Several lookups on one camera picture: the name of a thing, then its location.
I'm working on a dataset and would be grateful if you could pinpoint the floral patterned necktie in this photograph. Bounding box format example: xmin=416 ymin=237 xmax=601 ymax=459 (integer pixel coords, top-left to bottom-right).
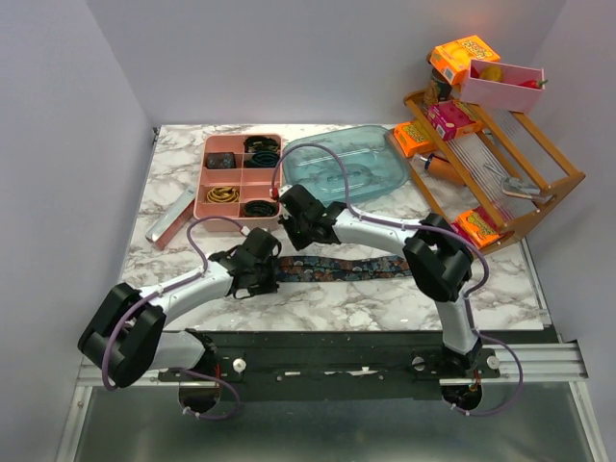
xmin=276 ymin=255 xmax=412 ymax=283

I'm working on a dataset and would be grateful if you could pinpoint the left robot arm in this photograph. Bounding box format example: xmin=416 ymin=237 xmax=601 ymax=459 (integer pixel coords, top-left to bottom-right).
xmin=78 ymin=228 xmax=282 ymax=390

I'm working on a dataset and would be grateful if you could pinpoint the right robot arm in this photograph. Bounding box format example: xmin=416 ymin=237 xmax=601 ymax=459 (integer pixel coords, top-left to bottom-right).
xmin=270 ymin=185 xmax=481 ymax=377

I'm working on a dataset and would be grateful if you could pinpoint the rolled black tie bottom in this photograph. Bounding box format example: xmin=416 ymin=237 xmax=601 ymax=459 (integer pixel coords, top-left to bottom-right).
xmin=243 ymin=200 xmax=278 ymax=218

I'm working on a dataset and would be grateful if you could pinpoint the rolled black tie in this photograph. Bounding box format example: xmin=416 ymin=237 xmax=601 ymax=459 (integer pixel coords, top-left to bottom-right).
xmin=243 ymin=200 xmax=278 ymax=218
xmin=244 ymin=136 xmax=280 ymax=154

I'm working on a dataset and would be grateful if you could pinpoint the rolled teal tie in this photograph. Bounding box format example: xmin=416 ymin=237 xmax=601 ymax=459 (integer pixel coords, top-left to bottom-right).
xmin=244 ymin=151 xmax=280 ymax=168

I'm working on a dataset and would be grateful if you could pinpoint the rolled gold tie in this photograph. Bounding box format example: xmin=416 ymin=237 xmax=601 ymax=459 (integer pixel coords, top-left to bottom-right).
xmin=205 ymin=186 xmax=240 ymax=204

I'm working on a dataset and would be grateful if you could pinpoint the pink compartment organizer tray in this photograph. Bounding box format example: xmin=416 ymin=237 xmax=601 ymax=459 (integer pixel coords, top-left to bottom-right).
xmin=193 ymin=133 xmax=284 ymax=232

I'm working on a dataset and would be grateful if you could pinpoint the blue transparent plastic tray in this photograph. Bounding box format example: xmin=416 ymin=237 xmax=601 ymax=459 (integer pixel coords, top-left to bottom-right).
xmin=282 ymin=125 xmax=410 ymax=205

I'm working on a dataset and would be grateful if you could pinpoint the rolled black tie top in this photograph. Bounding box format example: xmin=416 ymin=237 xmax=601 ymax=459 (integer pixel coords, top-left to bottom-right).
xmin=244 ymin=136 xmax=280 ymax=154

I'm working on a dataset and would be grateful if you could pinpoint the pink silver flat box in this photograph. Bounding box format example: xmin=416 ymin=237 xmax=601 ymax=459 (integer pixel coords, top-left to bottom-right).
xmin=145 ymin=187 xmax=196 ymax=250

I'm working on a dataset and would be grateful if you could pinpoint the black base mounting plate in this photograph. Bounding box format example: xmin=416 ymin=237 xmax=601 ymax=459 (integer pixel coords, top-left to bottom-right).
xmin=153 ymin=329 xmax=504 ymax=403

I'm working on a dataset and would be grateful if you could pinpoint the rolled dark floral tie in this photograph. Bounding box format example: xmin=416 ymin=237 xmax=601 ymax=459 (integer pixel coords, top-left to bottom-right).
xmin=205 ymin=152 xmax=237 ymax=169

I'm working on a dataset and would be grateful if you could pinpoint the orange snack box middle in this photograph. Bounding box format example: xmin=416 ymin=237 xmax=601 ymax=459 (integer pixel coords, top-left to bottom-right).
xmin=393 ymin=119 xmax=438 ymax=158

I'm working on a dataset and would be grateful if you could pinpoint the orange snack box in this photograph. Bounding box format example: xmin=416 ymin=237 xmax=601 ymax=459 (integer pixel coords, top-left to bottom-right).
xmin=453 ymin=207 xmax=501 ymax=248
xmin=429 ymin=35 xmax=501 ymax=85
xmin=393 ymin=119 xmax=438 ymax=158

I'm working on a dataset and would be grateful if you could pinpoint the orange bottle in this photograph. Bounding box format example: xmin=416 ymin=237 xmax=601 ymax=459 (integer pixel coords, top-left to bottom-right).
xmin=412 ymin=153 xmax=466 ymax=187

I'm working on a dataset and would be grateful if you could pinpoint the pink snack box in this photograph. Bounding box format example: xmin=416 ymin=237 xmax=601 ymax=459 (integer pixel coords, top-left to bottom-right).
xmin=427 ymin=99 xmax=482 ymax=141

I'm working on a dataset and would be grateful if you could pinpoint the orange snack box lower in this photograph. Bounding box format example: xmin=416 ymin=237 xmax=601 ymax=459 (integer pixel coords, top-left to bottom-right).
xmin=453 ymin=207 xmax=501 ymax=248

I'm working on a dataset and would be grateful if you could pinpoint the brown snack can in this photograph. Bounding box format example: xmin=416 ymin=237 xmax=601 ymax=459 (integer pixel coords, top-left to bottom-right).
xmin=423 ymin=53 xmax=452 ymax=106

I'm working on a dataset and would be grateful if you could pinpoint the wooden dish rack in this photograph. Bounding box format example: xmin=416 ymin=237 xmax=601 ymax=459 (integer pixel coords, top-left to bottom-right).
xmin=404 ymin=91 xmax=585 ymax=254

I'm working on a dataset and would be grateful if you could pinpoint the orange snack box top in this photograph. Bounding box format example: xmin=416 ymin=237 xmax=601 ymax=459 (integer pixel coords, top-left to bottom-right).
xmin=429 ymin=35 xmax=501 ymax=85

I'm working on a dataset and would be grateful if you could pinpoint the yellow toy fruit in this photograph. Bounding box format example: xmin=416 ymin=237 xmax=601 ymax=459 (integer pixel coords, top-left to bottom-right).
xmin=479 ymin=65 xmax=503 ymax=82

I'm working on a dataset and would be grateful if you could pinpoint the pink rectangular bin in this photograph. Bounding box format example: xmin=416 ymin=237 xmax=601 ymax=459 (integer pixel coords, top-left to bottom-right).
xmin=460 ymin=60 xmax=547 ymax=113

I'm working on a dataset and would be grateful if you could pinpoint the red toy pepper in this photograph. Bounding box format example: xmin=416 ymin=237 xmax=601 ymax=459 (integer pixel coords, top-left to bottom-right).
xmin=520 ymin=80 xmax=548 ymax=90

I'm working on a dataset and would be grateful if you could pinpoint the aluminium rail frame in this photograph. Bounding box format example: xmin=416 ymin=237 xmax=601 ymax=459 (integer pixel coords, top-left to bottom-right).
xmin=57 ymin=343 xmax=608 ymax=461

